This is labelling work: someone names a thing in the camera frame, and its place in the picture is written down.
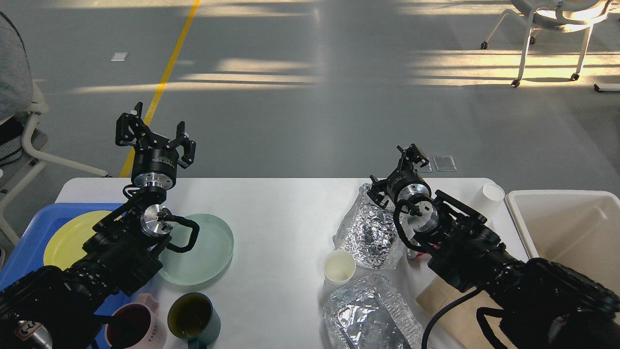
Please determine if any brown paper bag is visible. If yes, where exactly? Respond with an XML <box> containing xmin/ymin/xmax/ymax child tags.
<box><xmin>416</xmin><ymin>276</ymin><xmax>501</xmax><ymax>349</ymax></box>

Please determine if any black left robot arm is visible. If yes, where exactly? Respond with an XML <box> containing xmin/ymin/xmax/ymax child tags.
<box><xmin>1</xmin><ymin>102</ymin><xmax>200</xmax><ymax>349</ymax></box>

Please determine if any light green plate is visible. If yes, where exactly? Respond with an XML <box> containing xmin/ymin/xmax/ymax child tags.
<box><xmin>157</xmin><ymin>213</ymin><xmax>234</xmax><ymax>286</ymax></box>

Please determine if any person in grey sweater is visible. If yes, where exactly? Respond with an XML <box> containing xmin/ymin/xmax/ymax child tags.
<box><xmin>0</xmin><ymin>13</ymin><xmax>33</xmax><ymax>167</ymax></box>

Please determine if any dark teal mug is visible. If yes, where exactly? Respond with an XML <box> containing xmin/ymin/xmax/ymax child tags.
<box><xmin>168</xmin><ymin>292</ymin><xmax>221</xmax><ymax>349</ymax></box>

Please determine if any yellow plate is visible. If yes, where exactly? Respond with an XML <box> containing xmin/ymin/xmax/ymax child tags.
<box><xmin>44</xmin><ymin>210</ymin><xmax>111</xmax><ymax>270</ymax></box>

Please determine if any pink mug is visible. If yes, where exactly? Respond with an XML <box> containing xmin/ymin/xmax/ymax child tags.
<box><xmin>105</xmin><ymin>293</ymin><xmax>168</xmax><ymax>349</ymax></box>

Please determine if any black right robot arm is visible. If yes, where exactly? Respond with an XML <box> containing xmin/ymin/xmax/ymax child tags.
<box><xmin>367</xmin><ymin>144</ymin><xmax>620</xmax><ymax>349</ymax></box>

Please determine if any crumpled foil upper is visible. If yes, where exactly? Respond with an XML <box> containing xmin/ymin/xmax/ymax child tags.
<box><xmin>332</xmin><ymin>183</ymin><xmax>404</xmax><ymax>270</ymax></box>

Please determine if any clear floor plate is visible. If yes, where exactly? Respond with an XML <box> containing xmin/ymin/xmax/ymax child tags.
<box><xmin>433</xmin><ymin>155</ymin><xmax>458</xmax><ymax>172</ymax></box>

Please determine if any white plastic bin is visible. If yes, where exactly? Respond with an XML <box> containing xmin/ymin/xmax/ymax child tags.
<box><xmin>506</xmin><ymin>190</ymin><xmax>620</xmax><ymax>291</ymax></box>

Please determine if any white floor marker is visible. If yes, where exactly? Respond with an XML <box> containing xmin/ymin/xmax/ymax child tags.
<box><xmin>110</xmin><ymin>52</ymin><xmax>129</xmax><ymax>63</ymax></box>

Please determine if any white chair left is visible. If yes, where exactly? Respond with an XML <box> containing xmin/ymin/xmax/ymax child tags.
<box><xmin>0</xmin><ymin>82</ymin><xmax>110</xmax><ymax>247</ymax></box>

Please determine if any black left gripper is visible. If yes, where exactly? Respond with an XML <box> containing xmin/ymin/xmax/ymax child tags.
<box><xmin>115</xmin><ymin>102</ymin><xmax>196</xmax><ymax>190</ymax></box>

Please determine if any translucent plastic cup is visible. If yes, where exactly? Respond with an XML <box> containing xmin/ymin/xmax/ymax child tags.
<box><xmin>469</xmin><ymin>183</ymin><xmax>505</xmax><ymax>225</ymax></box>

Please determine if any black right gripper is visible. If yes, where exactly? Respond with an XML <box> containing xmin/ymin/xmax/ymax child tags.
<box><xmin>366</xmin><ymin>143</ymin><xmax>431</xmax><ymax>209</ymax></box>

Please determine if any foil container lower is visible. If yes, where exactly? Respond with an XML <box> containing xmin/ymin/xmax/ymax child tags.
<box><xmin>324</xmin><ymin>273</ymin><xmax>424</xmax><ymax>349</ymax></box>

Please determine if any white paper cup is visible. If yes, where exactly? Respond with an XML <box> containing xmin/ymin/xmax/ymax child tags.
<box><xmin>323</xmin><ymin>250</ymin><xmax>357</xmax><ymax>286</ymax></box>

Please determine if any white office chair right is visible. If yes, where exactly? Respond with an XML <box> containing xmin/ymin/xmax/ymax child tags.
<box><xmin>480</xmin><ymin>0</ymin><xmax>613</xmax><ymax>88</ymax></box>

